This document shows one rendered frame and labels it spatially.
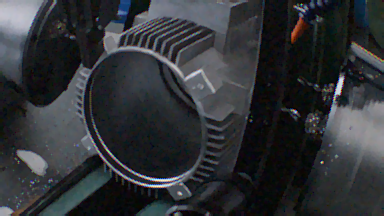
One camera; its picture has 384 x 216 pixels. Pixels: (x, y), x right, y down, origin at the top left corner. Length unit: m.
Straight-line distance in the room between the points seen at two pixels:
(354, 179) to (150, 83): 0.40
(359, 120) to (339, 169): 0.06
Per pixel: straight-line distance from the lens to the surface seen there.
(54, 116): 1.11
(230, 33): 0.71
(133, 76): 0.83
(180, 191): 0.70
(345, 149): 0.59
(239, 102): 0.67
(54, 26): 0.80
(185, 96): 0.88
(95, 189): 0.73
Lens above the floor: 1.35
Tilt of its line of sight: 27 degrees down
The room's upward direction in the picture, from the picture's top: 11 degrees clockwise
